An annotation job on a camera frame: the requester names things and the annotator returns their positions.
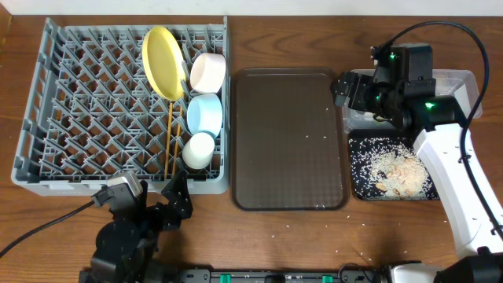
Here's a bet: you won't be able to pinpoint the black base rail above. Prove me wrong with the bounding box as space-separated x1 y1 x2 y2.
78 267 433 283

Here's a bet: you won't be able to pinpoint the clear plastic waste bin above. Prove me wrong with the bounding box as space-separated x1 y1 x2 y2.
342 69 479 134

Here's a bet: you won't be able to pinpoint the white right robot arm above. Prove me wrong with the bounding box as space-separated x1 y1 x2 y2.
332 43 502 282

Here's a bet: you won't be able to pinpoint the grey plastic dish rack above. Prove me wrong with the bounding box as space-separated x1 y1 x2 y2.
11 19 230 196

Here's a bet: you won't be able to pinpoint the dark brown serving tray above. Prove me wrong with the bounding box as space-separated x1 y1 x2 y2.
230 68 351 211

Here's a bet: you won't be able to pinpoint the rice and food scraps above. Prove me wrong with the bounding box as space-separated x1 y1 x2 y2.
349 137 435 199

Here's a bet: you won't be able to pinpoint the light blue bowl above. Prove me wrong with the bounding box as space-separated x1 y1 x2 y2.
187 94 223 139

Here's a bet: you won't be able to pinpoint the yellow plate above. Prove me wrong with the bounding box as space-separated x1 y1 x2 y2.
141 26 185 101

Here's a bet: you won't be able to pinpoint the small pale green cup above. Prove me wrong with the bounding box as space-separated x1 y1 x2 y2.
182 132 215 169

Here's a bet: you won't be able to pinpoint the wooden chopstick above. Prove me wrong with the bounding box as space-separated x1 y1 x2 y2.
163 101 173 180
171 106 184 177

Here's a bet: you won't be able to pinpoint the pink white bowl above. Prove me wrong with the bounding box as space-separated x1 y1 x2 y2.
190 53 226 94

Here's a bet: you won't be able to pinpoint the black waste tray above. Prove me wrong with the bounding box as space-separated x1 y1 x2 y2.
347 128 441 201

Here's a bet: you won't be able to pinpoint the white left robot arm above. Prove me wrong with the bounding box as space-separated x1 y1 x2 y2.
79 171 193 282

